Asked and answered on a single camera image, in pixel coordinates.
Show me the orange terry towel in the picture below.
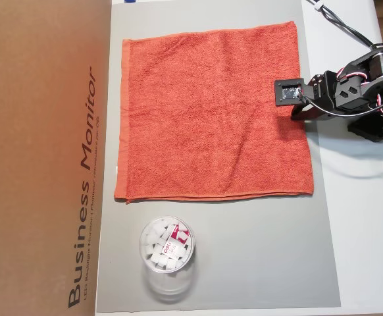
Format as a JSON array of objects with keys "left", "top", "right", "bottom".
[{"left": 113, "top": 20, "right": 315, "bottom": 205}]

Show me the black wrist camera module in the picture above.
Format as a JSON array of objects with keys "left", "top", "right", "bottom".
[{"left": 274, "top": 78, "right": 307, "bottom": 107}]

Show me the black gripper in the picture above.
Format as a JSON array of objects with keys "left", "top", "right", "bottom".
[{"left": 290, "top": 70, "right": 338, "bottom": 121}]

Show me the thin black camera cable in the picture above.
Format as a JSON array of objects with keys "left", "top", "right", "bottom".
[{"left": 297, "top": 93, "right": 383, "bottom": 117}]

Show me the brown cardboard monitor box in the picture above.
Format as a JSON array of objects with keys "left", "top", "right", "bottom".
[{"left": 0, "top": 0, "right": 113, "bottom": 316}]

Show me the clear jar with white cubes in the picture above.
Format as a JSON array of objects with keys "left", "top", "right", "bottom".
[{"left": 138, "top": 215, "right": 199, "bottom": 304}]

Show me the grey desk mat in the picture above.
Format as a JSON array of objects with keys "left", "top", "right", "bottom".
[{"left": 95, "top": 0, "right": 342, "bottom": 313}]

